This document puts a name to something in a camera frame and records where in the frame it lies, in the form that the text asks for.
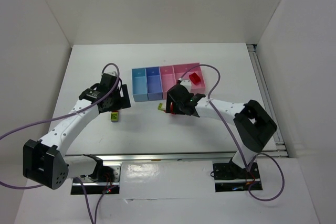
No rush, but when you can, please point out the small pink container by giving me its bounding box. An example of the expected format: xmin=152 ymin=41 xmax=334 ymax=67
xmin=160 ymin=66 xmax=176 ymax=100

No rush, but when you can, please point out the large pink container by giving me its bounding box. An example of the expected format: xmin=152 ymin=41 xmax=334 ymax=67
xmin=173 ymin=62 xmax=205 ymax=94

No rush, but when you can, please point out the lime green lego brick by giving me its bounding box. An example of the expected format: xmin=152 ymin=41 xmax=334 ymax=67
xmin=110 ymin=111 xmax=119 ymax=122

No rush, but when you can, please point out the aluminium rail front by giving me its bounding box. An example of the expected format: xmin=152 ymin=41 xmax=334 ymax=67
xmin=65 ymin=151 xmax=247 ymax=162

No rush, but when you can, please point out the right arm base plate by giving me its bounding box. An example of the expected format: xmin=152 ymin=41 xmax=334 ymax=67
xmin=210 ymin=163 xmax=263 ymax=193

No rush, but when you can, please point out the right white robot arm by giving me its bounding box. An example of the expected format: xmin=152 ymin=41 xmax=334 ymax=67
xmin=165 ymin=84 xmax=278 ymax=180

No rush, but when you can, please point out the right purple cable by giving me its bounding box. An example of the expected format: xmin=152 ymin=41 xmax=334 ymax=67
xmin=177 ymin=64 xmax=286 ymax=201

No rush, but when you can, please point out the red lego plate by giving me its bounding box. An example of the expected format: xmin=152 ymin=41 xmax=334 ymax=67
xmin=189 ymin=72 xmax=202 ymax=86

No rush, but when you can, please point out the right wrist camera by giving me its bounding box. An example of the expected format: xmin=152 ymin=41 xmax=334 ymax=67
xmin=178 ymin=78 xmax=192 ymax=91

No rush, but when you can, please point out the green white lego piece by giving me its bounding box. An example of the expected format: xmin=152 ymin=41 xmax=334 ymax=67
xmin=158 ymin=103 xmax=166 ymax=112

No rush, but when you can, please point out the aluminium rail right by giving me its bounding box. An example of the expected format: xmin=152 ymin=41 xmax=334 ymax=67
xmin=246 ymin=44 xmax=288 ymax=157

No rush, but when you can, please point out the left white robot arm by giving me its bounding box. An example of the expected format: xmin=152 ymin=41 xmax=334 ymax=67
xmin=23 ymin=72 xmax=131 ymax=190

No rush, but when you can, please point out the light blue container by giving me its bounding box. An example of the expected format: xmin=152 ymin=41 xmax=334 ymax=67
xmin=132 ymin=68 xmax=148 ymax=102

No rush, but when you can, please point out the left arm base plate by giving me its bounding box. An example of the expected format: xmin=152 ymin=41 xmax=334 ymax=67
xmin=79 ymin=163 xmax=121 ymax=195

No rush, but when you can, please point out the red lego brick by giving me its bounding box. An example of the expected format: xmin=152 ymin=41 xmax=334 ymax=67
xmin=170 ymin=103 xmax=176 ymax=114

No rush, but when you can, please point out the aluminium rail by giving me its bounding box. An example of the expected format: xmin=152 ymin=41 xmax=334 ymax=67
xmin=246 ymin=44 xmax=288 ymax=157
xmin=65 ymin=151 xmax=247 ymax=162

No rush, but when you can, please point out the dark blue container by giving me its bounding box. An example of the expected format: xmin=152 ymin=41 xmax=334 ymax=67
xmin=146 ymin=67 xmax=163 ymax=101

